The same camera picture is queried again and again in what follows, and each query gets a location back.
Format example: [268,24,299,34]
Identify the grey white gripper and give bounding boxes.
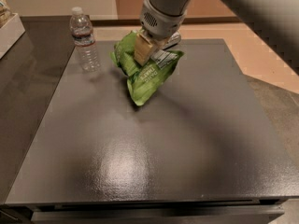
[134,0,187,66]

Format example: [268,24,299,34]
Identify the green rice chip bag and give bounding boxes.
[110,30,184,106]

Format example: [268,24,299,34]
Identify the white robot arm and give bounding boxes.
[139,0,299,69]

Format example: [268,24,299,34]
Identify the clear plastic water bottle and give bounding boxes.
[69,7,100,72]

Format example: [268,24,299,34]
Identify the white box at left edge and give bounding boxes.
[0,0,25,59]

